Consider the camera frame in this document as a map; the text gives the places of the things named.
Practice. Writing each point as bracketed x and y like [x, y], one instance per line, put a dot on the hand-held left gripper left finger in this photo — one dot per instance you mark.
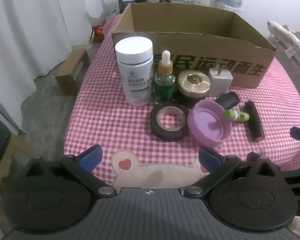
[91, 158]

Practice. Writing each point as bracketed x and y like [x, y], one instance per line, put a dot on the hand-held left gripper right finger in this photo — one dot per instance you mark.
[210, 160]

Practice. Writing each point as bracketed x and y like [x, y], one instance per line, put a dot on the purple plastic lid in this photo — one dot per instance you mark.
[207, 122]

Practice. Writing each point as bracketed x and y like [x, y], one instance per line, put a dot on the dark brown stick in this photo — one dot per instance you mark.
[255, 122]

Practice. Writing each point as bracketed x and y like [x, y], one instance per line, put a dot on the green lip balm tube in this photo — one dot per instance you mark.
[236, 115]

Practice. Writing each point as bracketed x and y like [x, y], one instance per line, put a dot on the black tape roll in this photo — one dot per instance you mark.
[155, 127]

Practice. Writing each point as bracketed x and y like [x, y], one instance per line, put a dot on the gold lid cream jar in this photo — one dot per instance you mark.
[193, 82]

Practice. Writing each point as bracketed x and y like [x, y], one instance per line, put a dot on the green dropper bottle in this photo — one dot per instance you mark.
[164, 85]

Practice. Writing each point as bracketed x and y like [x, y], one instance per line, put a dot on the white pill bottle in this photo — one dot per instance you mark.
[135, 80]

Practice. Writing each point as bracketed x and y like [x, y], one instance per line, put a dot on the brown cardboard box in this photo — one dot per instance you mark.
[190, 47]

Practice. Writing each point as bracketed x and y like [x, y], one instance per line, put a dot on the pink checkered tablecloth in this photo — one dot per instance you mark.
[115, 125]

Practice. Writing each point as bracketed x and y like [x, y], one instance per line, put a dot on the brown wooden stool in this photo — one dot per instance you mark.
[72, 72]

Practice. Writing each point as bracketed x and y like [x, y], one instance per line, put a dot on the white quilted cushion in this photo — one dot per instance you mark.
[287, 37]

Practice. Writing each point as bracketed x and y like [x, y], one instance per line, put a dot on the red snack packet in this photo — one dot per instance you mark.
[97, 33]

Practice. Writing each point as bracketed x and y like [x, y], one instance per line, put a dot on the white curtain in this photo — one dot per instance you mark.
[27, 30]

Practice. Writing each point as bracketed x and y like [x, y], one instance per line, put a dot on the white water dispenser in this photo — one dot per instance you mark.
[227, 6]

